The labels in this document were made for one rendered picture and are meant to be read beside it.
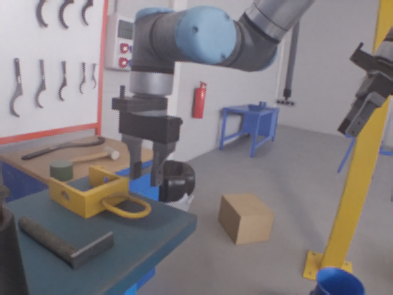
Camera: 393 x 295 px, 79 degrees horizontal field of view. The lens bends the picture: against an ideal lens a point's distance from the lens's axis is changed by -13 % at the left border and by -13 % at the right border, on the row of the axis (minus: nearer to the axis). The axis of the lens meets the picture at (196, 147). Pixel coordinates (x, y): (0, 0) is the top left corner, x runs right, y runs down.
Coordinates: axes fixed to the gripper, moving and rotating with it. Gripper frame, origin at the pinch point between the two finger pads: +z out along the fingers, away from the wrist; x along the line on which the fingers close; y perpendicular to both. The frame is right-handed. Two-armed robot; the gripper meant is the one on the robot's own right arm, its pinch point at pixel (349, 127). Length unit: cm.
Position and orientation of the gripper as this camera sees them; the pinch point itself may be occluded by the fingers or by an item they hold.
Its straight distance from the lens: 71.6
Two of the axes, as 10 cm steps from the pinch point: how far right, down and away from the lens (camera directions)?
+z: -5.0, 8.2, 2.7
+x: 3.5, -0.9, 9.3
